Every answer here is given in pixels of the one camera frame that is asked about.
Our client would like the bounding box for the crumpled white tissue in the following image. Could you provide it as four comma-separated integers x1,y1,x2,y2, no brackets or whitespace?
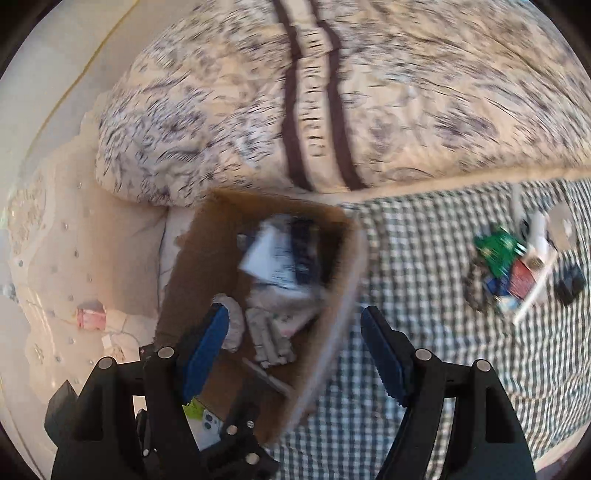
212,293,245,353

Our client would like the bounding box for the white paper sheet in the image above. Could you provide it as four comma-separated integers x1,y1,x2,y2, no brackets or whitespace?
238,223,297,289

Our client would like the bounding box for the white charger with carabiner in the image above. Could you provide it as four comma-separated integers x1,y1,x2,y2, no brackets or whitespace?
526,210,550,263

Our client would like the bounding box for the green snack bag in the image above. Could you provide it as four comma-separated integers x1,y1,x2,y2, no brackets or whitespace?
474,225,527,279

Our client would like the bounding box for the blue tissue pack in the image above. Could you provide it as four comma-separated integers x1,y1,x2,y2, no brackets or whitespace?
483,276,521,315

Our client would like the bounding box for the pink rose card box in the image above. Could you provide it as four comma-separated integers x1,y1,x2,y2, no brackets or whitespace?
509,260,536,300

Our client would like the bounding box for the brown cardboard box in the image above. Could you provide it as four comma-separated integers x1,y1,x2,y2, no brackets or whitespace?
154,189,368,445

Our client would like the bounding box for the white tape roll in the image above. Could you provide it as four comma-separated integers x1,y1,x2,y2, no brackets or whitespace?
547,202,577,251

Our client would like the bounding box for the pink small box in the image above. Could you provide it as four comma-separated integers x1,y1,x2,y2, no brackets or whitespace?
76,301,106,331

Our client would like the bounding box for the floral patterned duvet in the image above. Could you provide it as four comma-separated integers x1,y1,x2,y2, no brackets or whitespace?
95,1,590,207

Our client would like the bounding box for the white foam stick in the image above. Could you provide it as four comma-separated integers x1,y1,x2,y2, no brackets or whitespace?
512,247,558,325

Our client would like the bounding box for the small black object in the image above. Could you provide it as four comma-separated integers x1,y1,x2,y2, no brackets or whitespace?
555,265,587,306

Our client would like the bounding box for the white phone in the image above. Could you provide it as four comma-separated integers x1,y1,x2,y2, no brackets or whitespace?
188,410,222,450

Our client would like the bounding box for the dark bead bracelet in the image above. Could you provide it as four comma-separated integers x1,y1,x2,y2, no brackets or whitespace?
464,257,498,312

